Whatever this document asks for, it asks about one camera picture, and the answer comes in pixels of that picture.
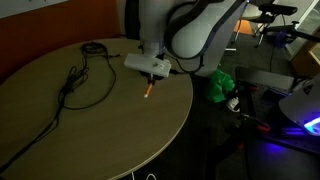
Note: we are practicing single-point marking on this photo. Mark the orange bench seat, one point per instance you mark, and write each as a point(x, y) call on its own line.
point(29, 35)

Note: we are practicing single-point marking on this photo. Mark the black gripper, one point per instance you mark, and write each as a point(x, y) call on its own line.
point(151, 78)

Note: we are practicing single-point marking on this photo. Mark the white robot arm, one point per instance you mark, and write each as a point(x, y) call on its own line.
point(196, 32)

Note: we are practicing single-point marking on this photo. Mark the round wooden table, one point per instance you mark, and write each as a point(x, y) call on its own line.
point(107, 129)

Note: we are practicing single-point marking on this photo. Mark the orange marker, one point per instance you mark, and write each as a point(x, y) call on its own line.
point(149, 88)

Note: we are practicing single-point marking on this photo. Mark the black clamp orange tip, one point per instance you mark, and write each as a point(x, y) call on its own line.
point(260, 125)

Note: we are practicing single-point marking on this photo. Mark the black camera on stand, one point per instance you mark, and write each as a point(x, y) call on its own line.
point(288, 33)

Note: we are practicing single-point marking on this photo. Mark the green bag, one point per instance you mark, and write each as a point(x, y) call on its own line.
point(220, 84)

